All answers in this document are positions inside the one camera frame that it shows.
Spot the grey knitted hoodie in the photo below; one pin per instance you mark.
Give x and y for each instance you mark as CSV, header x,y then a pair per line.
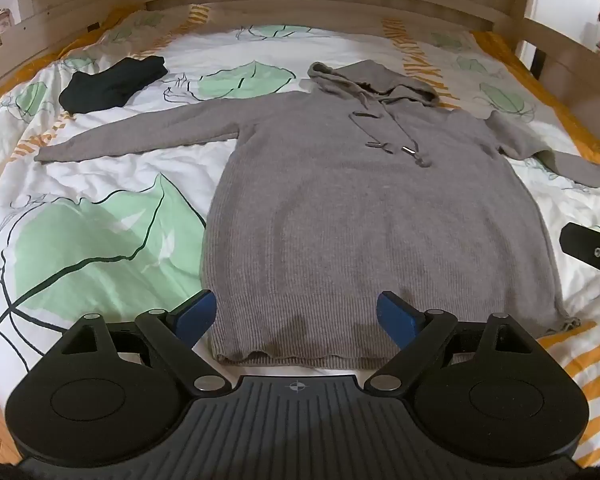
x,y
355,220

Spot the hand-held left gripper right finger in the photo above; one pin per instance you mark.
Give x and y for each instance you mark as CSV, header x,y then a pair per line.
x,y
396,317

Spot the wall picture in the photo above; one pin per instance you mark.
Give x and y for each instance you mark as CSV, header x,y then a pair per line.
x,y
2,15

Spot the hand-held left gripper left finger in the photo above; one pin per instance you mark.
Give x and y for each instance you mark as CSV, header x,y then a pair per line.
x,y
199,312

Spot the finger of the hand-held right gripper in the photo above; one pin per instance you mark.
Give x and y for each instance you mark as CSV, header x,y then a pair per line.
x,y
587,247

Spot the black folded garment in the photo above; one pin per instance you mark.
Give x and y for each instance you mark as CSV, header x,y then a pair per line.
x,y
110,85

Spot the leaf printed blanket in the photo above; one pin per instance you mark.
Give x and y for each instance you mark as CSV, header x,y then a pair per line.
x,y
130,185

